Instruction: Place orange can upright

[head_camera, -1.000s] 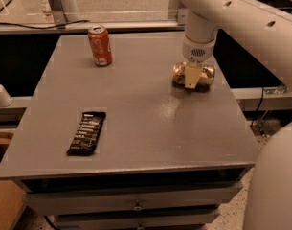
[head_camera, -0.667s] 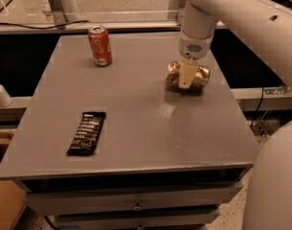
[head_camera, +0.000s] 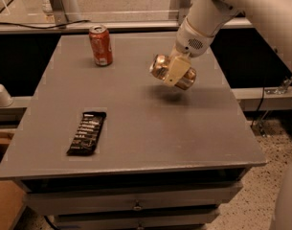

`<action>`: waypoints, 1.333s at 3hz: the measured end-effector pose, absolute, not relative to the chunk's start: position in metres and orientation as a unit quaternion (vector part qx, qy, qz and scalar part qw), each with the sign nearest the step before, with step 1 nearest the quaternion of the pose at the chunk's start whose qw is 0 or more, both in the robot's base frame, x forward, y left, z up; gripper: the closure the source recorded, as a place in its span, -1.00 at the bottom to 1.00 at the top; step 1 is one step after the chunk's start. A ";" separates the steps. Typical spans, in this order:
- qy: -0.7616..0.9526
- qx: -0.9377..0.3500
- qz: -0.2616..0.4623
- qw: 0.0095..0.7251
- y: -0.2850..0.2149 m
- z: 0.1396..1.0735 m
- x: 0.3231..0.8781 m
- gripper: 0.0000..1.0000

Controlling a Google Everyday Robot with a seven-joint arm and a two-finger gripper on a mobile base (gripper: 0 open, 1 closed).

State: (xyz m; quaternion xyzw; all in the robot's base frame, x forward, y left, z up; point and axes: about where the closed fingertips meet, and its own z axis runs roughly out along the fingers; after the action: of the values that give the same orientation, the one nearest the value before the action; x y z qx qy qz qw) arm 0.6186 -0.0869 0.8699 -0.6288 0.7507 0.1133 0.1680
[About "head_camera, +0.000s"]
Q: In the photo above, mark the metal frame bracket left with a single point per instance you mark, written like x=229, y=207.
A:
x=58, y=12

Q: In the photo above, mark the white pipe at left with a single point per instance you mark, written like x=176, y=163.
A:
x=5, y=97

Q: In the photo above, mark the brown cardboard box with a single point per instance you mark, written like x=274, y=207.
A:
x=11, y=205

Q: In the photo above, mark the black snack bar wrapper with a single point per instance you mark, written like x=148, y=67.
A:
x=88, y=134

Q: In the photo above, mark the orange gold soda can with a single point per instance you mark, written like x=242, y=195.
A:
x=159, y=69

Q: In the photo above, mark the red soda can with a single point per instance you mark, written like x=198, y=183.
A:
x=101, y=45

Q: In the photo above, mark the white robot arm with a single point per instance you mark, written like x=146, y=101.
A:
x=273, y=20

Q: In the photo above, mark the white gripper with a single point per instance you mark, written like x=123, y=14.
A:
x=190, y=41

